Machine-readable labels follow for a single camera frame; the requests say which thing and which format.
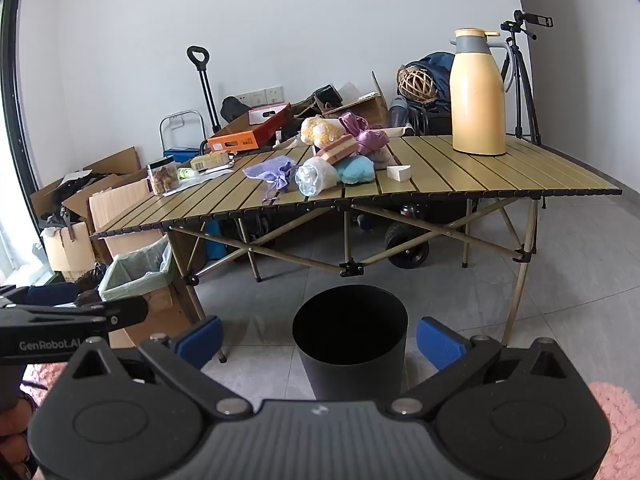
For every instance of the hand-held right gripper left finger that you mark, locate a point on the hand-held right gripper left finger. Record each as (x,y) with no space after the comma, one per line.
(200,342)

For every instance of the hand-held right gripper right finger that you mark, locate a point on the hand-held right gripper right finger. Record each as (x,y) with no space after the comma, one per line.
(440,342)

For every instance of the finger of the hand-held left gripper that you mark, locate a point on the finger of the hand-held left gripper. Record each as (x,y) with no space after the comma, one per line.
(52,294)
(130,312)

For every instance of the black trash bin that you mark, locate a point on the black trash bin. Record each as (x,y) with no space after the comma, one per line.
(350,375)

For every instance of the white paper box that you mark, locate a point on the white paper box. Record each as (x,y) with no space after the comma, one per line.
(400,172)

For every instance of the purple organza pouch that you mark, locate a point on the purple organza pouch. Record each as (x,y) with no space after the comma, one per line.
(272,167)

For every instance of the cyan fluffy cloth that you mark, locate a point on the cyan fluffy cloth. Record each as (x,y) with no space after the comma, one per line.
(357,170)

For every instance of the lilac fluffy cloth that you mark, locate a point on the lilac fluffy cloth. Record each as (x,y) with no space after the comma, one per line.
(384,157)

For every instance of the white foam roll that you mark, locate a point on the white foam roll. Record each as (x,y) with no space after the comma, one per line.
(317,175)

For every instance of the purple satin cloth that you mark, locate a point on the purple satin cloth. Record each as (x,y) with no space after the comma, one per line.
(367,140)

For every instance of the pink layered sponge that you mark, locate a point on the pink layered sponge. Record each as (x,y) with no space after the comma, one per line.
(337,149)

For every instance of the yellow plush toy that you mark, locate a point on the yellow plush toy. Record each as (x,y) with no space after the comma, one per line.
(320,130)

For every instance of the black trash bag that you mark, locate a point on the black trash bag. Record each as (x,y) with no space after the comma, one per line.
(92,280)

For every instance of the person's left hand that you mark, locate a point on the person's left hand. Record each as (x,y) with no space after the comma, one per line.
(10,435)

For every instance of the green plastic bin liner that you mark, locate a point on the green plastic bin liner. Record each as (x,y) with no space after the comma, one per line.
(130,280)

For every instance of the pink fluffy cloth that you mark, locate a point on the pink fluffy cloth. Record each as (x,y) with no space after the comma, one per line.
(42,380)
(620,425)

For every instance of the cardboard box with liner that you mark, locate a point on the cardboard box with liner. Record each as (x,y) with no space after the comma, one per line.
(165,305)

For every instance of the small pale cardboard box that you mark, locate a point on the small pale cardboard box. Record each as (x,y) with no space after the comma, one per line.
(65,252)

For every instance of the black wagon wheel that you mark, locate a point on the black wagon wheel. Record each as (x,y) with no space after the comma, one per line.
(407,252)

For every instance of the blue plastic case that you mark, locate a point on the blue plastic case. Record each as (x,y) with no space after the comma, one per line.
(216,240)

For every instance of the plain cardboard box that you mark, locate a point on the plain cardboard box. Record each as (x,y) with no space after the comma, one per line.
(120,205)

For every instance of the red can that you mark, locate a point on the red can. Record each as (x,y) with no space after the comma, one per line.
(408,211)

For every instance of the clear snack jar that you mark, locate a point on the clear snack jar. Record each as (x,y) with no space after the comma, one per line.
(162,177)

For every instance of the large open cardboard box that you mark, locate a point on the large open cardboard box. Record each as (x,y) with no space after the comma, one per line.
(117,160)

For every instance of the small green bottle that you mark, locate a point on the small green bottle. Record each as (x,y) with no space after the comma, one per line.
(185,173)

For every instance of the blue box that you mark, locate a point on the blue box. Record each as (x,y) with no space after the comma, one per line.
(182,156)

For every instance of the pale yellow box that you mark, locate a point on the pale yellow box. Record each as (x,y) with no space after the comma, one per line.
(210,161)

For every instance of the khaki folding table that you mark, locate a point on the khaki folding table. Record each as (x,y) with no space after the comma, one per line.
(450,170)

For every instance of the orange cardboard box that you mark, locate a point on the orange cardboard box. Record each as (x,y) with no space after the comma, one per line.
(240,139)

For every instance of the beige cloth bag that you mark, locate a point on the beige cloth bag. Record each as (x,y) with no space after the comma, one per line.
(400,131)

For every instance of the grey blue water bottle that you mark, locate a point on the grey blue water bottle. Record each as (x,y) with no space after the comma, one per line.
(398,112)

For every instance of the white pink box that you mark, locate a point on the white pink box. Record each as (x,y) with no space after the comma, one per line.
(267,114)

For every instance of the yellow thermos jug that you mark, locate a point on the yellow thermos jug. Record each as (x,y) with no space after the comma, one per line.
(477,100)

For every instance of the rattan ball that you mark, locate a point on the rattan ball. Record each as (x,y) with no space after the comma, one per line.
(417,85)

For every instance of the blue fabric bag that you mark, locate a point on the blue fabric bag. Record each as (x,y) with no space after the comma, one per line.
(435,67)

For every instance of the black tripod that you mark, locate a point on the black tripod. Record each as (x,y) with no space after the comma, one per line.
(540,20)

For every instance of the black wagon frame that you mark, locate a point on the black wagon frame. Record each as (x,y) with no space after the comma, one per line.
(445,210)

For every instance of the metal tube frame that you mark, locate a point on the metal tube frame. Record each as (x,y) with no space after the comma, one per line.
(162,132)

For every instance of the black window frame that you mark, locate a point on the black window frame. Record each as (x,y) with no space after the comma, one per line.
(12,110)

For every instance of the black camera bag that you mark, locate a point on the black camera bag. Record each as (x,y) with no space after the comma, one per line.
(327,94)

